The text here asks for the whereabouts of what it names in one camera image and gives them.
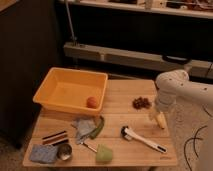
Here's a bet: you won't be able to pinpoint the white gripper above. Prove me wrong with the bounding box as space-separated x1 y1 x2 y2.
149 90 176 120

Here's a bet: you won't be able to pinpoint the yellow banana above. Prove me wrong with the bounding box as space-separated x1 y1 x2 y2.
156 112 166 129

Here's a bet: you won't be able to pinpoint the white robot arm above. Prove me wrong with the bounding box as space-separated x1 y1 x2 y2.
150 69 213 171

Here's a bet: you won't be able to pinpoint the yellow plastic tray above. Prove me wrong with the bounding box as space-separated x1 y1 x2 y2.
33 67 108 115

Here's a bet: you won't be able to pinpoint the dark grape bunch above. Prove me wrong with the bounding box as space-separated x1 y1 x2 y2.
132 97 151 110

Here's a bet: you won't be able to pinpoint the white black dish brush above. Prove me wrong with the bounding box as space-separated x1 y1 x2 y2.
121 126 167 153

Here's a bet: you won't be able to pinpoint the green pepper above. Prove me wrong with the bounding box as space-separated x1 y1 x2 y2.
89 116 105 139

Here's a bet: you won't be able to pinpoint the orange fruit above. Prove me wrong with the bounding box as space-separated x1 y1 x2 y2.
86 97 99 108

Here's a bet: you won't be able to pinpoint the grey blue cloth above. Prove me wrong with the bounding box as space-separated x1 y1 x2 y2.
71 119 96 144

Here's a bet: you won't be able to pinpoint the small metal utensil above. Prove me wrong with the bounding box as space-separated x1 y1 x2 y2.
81 142 97 153

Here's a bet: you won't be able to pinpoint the wooden shelf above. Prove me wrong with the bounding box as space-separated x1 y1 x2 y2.
59 0 213 19

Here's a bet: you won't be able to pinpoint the dark striped bars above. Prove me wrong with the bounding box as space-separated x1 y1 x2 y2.
42 131 68 145

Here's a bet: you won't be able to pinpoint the blue sponge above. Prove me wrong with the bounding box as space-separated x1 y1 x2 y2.
29 145 58 164

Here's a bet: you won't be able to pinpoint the dark cabinet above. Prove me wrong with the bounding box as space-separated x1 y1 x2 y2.
0 0 61 149

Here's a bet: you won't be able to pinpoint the black floor cables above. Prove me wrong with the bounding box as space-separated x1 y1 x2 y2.
183 124 209 171

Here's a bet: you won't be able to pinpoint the grey metal rail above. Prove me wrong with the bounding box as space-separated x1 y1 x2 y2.
63 42 213 79

